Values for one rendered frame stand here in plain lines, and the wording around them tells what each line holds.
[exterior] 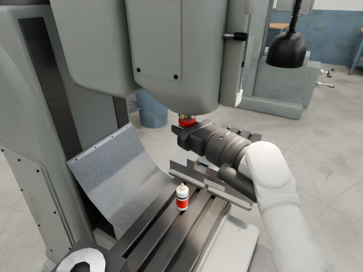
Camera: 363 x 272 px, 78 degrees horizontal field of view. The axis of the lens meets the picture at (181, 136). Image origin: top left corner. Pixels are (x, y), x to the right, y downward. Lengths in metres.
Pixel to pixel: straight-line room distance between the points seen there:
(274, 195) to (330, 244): 1.72
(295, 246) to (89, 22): 0.54
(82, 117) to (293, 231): 0.68
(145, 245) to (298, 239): 0.47
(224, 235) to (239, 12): 0.71
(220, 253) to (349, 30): 6.54
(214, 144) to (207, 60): 0.18
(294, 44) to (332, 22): 6.48
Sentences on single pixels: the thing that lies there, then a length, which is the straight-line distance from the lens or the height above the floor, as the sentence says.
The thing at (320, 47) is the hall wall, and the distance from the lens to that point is 7.05.
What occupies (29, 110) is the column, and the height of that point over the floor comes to 1.27.
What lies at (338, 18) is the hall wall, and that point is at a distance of 6.97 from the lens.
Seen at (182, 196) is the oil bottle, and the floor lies 0.99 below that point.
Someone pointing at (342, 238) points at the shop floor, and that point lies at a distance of 2.21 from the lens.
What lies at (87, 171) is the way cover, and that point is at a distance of 0.87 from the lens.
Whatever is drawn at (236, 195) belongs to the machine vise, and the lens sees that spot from 0.83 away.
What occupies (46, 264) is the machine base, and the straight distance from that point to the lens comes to 1.72.
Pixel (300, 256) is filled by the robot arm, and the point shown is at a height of 1.25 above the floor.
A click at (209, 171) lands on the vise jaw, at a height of 1.01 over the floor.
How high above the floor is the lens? 1.55
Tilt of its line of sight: 33 degrees down
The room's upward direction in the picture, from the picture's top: straight up
